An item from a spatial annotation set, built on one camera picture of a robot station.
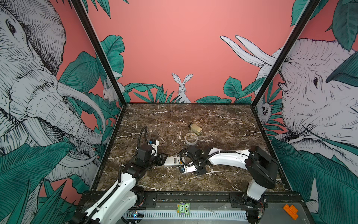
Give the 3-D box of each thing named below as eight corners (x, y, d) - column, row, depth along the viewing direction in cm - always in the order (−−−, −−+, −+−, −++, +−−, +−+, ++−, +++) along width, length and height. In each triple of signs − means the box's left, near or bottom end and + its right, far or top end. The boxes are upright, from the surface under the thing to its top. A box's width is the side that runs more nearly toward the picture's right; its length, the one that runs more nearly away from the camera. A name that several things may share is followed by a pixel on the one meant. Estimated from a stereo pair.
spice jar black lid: (187, 128, 107) (187, 125, 104) (191, 124, 109) (191, 121, 106) (198, 135, 103) (199, 132, 100) (202, 132, 105) (202, 128, 102)
